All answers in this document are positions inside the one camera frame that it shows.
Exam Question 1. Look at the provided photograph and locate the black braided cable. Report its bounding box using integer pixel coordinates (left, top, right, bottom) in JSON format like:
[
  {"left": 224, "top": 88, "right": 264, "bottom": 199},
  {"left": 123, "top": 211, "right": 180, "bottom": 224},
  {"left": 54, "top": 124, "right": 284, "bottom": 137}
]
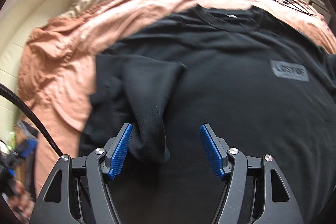
[{"left": 0, "top": 82, "right": 64, "bottom": 158}]

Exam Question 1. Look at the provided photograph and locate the cream padded headboard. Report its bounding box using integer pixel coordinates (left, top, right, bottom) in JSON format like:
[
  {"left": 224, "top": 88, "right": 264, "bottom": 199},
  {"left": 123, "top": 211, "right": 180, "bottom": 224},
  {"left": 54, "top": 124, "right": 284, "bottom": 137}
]
[{"left": 0, "top": 0, "right": 82, "bottom": 135}]

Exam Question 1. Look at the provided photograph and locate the person's left hand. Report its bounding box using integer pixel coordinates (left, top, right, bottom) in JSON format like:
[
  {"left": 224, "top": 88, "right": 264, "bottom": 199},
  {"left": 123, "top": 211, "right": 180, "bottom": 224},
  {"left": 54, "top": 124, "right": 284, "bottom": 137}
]
[{"left": 7, "top": 180, "right": 35, "bottom": 223}]

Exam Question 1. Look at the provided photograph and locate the black t-shirt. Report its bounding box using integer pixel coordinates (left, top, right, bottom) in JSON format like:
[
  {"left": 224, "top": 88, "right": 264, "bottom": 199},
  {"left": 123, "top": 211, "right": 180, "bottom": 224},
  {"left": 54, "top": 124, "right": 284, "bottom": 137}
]
[{"left": 79, "top": 6, "right": 335, "bottom": 223}]

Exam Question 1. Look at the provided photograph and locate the salmon pink bed blanket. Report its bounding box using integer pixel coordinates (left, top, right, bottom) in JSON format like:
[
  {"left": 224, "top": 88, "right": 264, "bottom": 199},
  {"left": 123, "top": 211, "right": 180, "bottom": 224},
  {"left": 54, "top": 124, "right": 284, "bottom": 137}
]
[{"left": 18, "top": 0, "right": 336, "bottom": 191}]

